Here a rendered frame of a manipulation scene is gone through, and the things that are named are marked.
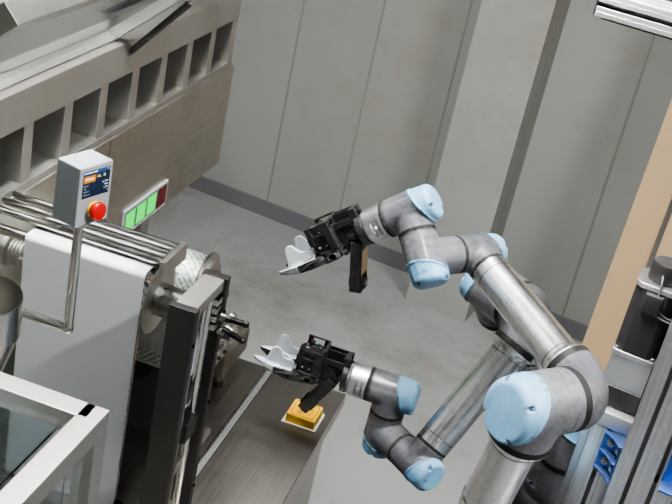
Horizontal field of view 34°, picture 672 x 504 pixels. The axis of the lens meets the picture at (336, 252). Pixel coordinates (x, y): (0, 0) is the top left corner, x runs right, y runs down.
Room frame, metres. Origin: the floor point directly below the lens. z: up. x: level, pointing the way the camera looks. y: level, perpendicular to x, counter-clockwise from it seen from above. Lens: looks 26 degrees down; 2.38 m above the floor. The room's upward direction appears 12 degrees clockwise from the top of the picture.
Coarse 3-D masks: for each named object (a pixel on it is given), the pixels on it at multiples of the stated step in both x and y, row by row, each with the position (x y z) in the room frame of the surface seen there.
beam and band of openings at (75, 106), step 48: (240, 0) 2.99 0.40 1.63; (96, 48) 2.23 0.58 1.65; (144, 48) 2.41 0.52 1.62; (192, 48) 2.70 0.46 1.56; (0, 96) 1.85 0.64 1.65; (48, 96) 2.00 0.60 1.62; (96, 96) 2.22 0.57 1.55; (144, 96) 2.53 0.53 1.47; (0, 144) 1.93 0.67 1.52; (48, 144) 2.08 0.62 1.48; (96, 144) 2.22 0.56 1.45; (0, 192) 1.87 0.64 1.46
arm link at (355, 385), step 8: (352, 368) 2.04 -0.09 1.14; (360, 368) 2.04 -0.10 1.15; (368, 368) 2.05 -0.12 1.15; (352, 376) 2.03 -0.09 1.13; (360, 376) 2.03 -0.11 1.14; (368, 376) 2.03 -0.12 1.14; (352, 384) 2.02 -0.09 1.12; (360, 384) 2.02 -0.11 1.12; (352, 392) 2.02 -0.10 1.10; (360, 392) 2.02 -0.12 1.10
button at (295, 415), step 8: (296, 400) 2.21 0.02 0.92; (296, 408) 2.17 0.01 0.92; (320, 408) 2.20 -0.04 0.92; (288, 416) 2.15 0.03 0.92; (296, 416) 2.14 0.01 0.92; (304, 416) 2.15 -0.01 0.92; (312, 416) 2.16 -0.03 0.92; (320, 416) 2.19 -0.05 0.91; (304, 424) 2.14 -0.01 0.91; (312, 424) 2.13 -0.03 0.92
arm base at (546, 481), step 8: (536, 464) 2.22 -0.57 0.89; (544, 464) 2.19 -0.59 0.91; (528, 472) 2.22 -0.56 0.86; (536, 472) 2.21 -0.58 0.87; (544, 472) 2.19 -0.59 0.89; (552, 472) 2.18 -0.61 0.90; (560, 472) 2.17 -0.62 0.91; (528, 480) 2.21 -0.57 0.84; (536, 480) 2.19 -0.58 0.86; (544, 480) 2.18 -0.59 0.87; (552, 480) 2.17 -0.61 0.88; (560, 480) 2.17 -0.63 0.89; (528, 488) 2.19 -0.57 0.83; (536, 488) 2.18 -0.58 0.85; (544, 488) 2.17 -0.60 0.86; (552, 488) 2.16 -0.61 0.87; (536, 496) 2.17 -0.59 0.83; (544, 496) 2.16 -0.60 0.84; (552, 496) 2.16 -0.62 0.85
